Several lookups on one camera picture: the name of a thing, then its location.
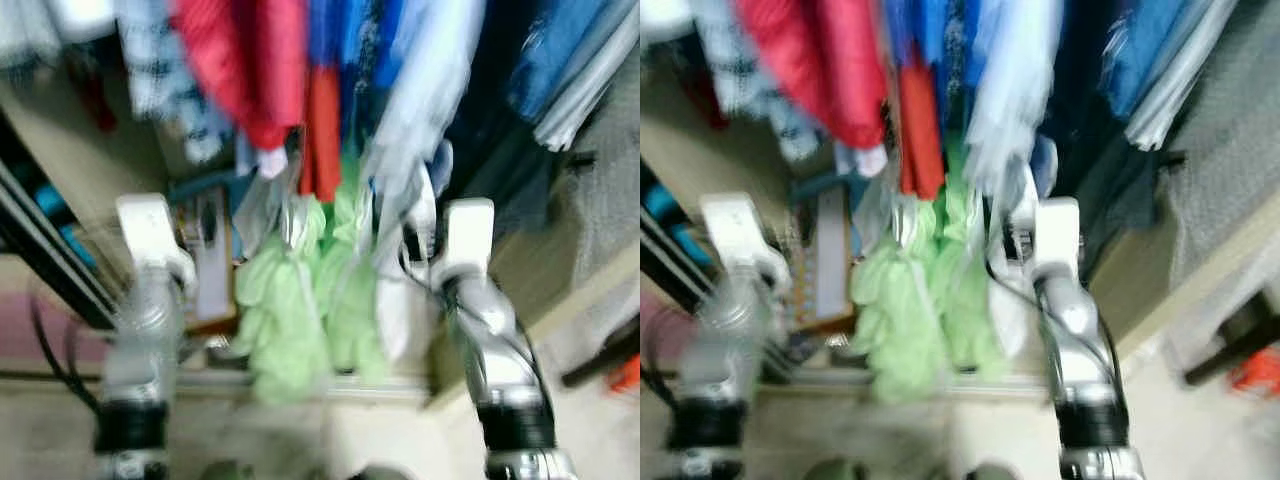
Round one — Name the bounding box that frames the small orange object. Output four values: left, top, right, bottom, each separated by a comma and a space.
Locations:
1232, 350, 1280, 396
605, 355, 641, 393

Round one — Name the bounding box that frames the grey hanging garment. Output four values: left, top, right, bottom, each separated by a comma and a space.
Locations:
1125, 0, 1241, 153
532, 10, 641, 153

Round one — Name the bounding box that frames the blue denim garment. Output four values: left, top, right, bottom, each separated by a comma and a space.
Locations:
505, 0, 641, 126
1100, 0, 1216, 121

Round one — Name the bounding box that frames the white blue plaid shirt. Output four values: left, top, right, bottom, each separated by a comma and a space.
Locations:
690, 0, 831, 166
115, 0, 236, 166

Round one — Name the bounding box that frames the red hanging garment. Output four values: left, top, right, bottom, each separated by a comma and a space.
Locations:
735, 0, 891, 149
168, 0, 309, 151

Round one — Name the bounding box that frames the pale blue hanging garment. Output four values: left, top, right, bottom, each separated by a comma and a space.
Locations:
965, 0, 1063, 361
365, 0, 488, 361

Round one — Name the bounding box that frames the light green hanging garment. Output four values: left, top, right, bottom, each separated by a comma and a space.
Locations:
232, 150, 396, 406
850, 150, 1011, 406

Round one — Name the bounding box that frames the orange-red hanging garment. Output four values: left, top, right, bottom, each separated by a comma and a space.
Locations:
298, 65, 343, 201
897, 50, 946, 201

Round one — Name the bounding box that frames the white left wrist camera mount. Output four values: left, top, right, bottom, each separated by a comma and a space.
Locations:
115, 193, 198, 301
700, 193, 791, 301

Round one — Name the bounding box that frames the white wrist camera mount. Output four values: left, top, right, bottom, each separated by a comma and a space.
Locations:
430, 198, 496, 291
700, 193, 791, 301
1030, 198, 1083, 286
115, 193, 198, 301

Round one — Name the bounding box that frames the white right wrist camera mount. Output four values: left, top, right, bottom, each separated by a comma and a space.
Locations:
430, 198, 496, 291
1030, 198, 1083, 286

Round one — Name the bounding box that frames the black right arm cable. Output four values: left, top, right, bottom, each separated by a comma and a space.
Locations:
985, 228, 1126, 396
398, 228, 546, 396

